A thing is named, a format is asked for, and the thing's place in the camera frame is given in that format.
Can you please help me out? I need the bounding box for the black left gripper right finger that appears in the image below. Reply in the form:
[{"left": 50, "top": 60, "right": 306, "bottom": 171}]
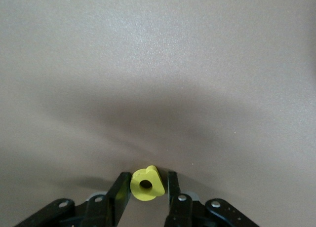
[{"left": 164, "top": 171, "right": 257, "bottom": 227}]

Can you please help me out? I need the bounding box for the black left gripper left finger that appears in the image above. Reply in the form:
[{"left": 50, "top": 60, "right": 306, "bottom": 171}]
[{"left": 14, "top": 172, "right": 131, "bottom": 227}]

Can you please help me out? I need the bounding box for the yellow letter d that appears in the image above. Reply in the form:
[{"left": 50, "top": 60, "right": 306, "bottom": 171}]
[{"left": 130, "top": 165, "right": 165, "bottom": 202}]

